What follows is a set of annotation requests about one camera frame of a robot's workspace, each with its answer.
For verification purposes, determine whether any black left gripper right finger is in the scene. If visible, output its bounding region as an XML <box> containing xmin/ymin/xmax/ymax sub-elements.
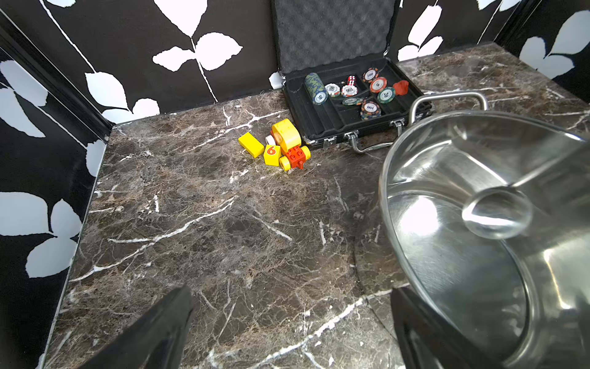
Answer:
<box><xmin>390</xmin><ymin>287</ymin><xmax>502</xmax><ymax>368</ymax></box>

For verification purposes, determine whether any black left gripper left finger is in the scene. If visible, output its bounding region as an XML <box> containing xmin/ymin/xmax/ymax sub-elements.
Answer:
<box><xmin>81</xmin><ymin>285</ymin><xmax>194</xmax><ymax>368</ymax></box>

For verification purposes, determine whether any long metal spoon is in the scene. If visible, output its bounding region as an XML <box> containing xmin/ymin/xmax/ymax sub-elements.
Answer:
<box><xmin>461</xmin><ymin>141</ymin><xmax>589</xmax><ymax>240</ymax></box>

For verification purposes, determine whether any large steel pot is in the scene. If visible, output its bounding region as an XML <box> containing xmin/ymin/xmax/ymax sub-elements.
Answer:
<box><xmin>379</xmin><ymin>92</ymin><xmax>589</xmax><ymax>368</ymax></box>

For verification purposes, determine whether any yellow number six cube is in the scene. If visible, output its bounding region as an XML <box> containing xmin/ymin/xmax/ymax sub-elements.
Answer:
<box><xmin>264</xmin><ymin>145</ymin><xmax>282</xmax><ymax>167</ymax></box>

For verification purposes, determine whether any flat yellow toy brick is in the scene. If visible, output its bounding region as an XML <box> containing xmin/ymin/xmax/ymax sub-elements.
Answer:
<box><xmin>238</xmin><ymin>132</ymin><xmax>265</xmax><ymax>158</ymax></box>

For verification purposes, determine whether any yellow rounded toy block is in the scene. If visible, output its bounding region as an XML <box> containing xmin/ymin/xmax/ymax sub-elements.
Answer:
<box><xmin>271</xmin><ymin>118</ymin><xmax>301</xmax><ymax>153</ymax></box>

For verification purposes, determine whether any red toy piece in case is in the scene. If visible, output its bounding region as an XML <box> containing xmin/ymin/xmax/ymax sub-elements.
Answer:
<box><xmin>393</xmin><ymin>80</ymin><xmax>410</xmax><ymax>96</ymax></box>

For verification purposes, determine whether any blue green chip stack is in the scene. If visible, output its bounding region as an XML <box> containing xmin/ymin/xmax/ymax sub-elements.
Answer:
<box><xmin>304</xmin><ymin>72</ymin><xmax>329</xmax><ymax>105</ymax></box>

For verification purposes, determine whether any black poker chip case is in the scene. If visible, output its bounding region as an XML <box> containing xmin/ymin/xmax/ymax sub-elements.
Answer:
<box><xmin>272</xmin><ymin>1</ymin><xmax>423</xmax><ymax>149</ymax></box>

